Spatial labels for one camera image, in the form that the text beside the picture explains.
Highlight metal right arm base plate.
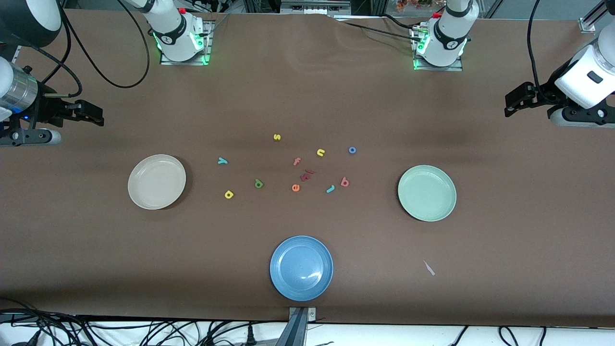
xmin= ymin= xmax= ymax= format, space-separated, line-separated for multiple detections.
xmin=160 ymin=19 xmax=213 ymax=66

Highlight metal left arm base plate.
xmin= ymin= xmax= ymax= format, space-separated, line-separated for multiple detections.
xmin=413 ymin=26 xmax=464 ymax=72

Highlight metal frame behind table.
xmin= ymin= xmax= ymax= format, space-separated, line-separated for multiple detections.
xmin=280 ymin=0 xmax=352 ymax=16

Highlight black cable across table edge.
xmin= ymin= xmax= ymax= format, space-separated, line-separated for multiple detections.
xmin=336 ymin=13 xmax=423 ymax=43

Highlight orange artificial flowers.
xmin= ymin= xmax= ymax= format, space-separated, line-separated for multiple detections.
xmin=395 ymin=0 xmax=445 ymax=12

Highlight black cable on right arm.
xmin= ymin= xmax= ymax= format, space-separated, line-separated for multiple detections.
xmin=14 ymin=0 xmax=150 ymax=99

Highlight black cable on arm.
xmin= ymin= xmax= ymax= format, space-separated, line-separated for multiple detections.
xmin=527 ymin=0 xmax=607 ymax=94
xmin=14 ymin=0 xmax=150 ymax=99

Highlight light green plate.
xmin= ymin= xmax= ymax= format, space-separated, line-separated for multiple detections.
xmin=397 ymin=165 xmax=457 ymax=222

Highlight brown table cover sheet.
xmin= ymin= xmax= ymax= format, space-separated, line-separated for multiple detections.
xmin=0 ymin=9 xmax=615 ymax=328

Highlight metal post with bracket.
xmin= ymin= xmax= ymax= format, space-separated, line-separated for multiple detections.
xmin=275 ymin=307 xmax=318 ymax=346

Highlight blue plate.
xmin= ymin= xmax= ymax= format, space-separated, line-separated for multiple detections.
xmin=270 ymin=235 xmax=334 ymax=302

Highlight beige brown plate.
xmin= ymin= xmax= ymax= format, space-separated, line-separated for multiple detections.
xmin=127 ymin=154 xmax=187 ymax=210

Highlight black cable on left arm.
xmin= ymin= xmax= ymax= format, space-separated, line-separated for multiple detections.
xmin=527 ymin=0 xmax=607 ymax=94

